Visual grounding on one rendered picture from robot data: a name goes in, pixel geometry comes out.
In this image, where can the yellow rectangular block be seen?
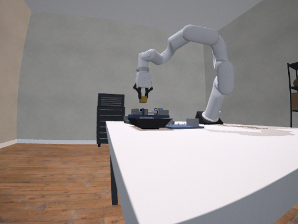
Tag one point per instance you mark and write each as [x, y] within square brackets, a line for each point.
[143, 99]

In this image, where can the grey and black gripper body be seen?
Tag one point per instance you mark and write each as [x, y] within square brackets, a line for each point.
[143, 79]

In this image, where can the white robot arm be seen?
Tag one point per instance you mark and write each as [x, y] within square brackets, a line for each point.
[224, 82]

